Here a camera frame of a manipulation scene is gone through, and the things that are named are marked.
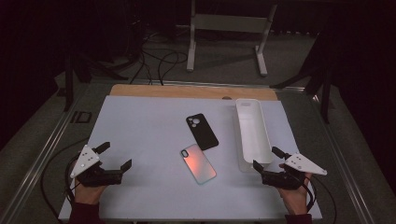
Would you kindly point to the white metal desk frame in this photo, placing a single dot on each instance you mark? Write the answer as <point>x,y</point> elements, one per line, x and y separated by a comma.
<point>230,23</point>

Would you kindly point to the black tripod stand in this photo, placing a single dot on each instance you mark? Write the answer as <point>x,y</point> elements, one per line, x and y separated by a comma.
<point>70,77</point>
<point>325,93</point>

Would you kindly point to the white table mat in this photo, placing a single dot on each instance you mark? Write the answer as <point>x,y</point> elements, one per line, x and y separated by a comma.
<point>149,133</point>

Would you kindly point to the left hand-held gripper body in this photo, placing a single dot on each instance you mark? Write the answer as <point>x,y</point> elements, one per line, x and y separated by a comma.
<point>93,175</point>

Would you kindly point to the black phone case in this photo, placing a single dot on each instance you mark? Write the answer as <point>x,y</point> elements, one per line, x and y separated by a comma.
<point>202,132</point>

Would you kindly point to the person's right hand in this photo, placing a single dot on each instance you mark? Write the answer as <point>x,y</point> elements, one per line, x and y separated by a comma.
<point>295,200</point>

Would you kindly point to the person's left hand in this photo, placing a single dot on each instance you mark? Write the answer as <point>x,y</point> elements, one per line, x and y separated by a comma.
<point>88,194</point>

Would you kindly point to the translucent iridescent phone case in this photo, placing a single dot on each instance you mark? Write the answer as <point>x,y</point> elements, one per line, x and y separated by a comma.
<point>198,164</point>

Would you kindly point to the white plastic tray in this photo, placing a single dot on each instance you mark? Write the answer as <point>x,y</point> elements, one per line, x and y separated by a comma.
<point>253,133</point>

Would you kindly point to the black rectangular floor bracket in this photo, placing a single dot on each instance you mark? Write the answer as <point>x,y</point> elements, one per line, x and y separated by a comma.
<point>81,117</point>

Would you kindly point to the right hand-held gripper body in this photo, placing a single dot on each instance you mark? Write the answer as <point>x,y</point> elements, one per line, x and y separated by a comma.
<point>286,179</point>

